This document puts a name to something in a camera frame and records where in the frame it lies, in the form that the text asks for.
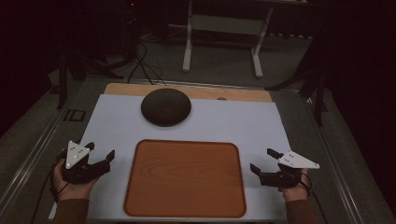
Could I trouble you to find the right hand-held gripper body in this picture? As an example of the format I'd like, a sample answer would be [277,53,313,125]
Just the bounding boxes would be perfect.
[259,150,320,189]

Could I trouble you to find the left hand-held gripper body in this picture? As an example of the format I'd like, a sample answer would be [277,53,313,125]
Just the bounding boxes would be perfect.
[61,140,112,185]

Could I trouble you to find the person's right hand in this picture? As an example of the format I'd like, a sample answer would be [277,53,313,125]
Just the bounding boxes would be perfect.
[277,168,312,203]

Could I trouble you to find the person's left hand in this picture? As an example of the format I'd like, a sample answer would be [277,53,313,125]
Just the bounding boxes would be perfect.
[53,158,101,202]

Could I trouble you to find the black floor plate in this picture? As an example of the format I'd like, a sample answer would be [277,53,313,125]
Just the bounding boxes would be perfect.
[63,108,87,122]

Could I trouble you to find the white table mat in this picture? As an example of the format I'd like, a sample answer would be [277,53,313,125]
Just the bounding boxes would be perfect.
[48,93,292,223]

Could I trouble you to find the black metal stand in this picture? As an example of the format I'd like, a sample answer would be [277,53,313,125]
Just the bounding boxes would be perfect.
[56,46,124,110]
[265,31,330,127]

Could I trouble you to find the brown wooden tray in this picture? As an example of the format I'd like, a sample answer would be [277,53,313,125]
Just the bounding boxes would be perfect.
[122,138,248,219]

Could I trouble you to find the dark round bowl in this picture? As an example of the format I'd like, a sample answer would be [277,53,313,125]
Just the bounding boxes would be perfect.
[140,88,192,128]

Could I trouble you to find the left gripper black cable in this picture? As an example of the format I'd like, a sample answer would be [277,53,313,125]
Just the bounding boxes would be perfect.
[29,151,70,224]

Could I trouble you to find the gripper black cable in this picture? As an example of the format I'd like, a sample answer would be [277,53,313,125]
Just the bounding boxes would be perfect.
[300,172,330,224]
[29,151,70,224]

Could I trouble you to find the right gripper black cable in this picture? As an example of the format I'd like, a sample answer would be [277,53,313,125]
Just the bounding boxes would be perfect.
[300,172,330,224]

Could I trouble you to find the metal floor rail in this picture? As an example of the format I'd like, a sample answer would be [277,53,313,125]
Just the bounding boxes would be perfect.
[0,92,82,216]
[302,92,366,224]

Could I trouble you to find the black floor cables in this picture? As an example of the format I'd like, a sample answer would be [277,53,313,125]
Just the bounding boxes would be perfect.
[126,39,166,86]

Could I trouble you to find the white metal desk frame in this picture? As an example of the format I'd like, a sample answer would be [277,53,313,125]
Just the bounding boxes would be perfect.
[182,0,276,79]

